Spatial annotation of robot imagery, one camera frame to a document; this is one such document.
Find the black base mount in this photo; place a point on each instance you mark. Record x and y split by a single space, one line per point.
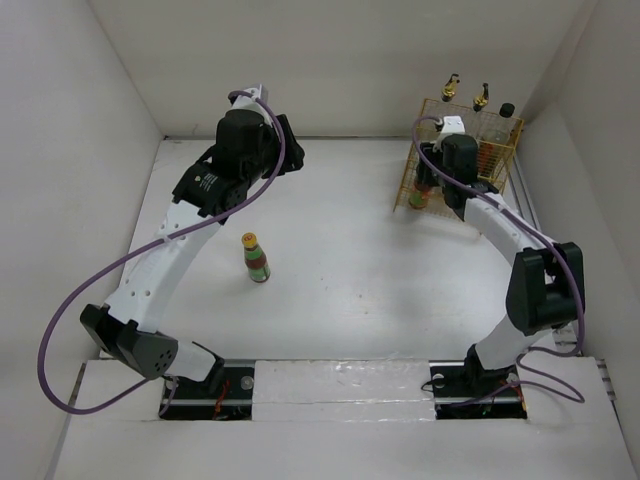
459 394
231 399

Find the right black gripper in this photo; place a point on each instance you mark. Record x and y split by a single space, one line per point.
424 173

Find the clear glass cruet gold spout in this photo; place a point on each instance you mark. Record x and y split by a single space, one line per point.
449 90

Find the yellow wire rack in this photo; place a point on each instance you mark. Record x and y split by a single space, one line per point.
476 123

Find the black cap soy sauce bottle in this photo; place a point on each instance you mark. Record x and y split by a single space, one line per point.
494 140

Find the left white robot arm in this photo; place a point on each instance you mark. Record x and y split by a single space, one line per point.
251 144

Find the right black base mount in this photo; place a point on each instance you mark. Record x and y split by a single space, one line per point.
459 394

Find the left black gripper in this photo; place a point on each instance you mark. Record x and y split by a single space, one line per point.
293 153

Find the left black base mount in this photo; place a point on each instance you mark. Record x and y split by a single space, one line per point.
231 399

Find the dark sauce cruet gold spout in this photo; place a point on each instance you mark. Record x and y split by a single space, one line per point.
481 100

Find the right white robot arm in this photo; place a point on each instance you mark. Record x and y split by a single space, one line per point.
546 287

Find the red sauce bottle yellow cap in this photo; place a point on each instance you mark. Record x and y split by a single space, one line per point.
419 195

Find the green label sauce bottle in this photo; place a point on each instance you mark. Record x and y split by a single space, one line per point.
255 259

